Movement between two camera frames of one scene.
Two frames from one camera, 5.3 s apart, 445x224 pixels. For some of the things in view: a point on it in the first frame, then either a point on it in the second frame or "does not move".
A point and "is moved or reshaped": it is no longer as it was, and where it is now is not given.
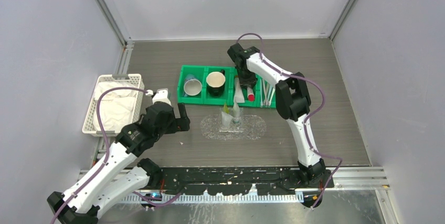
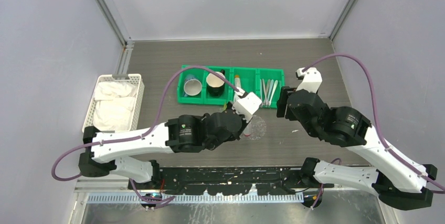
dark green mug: x=215 y=82 does not move
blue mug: x=192 y=86 does not move
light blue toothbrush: x=261 y=104 does not move
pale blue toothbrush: x=270 y=87 does not move
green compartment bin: x=219 y=85 does not move
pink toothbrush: x=264 y=92 does not move
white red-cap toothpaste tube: x=251 y=96 is moved or reshaped
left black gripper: x=181 y=124 -> x=237 y=133
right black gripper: x=252 y=80 -> x=281 y=103
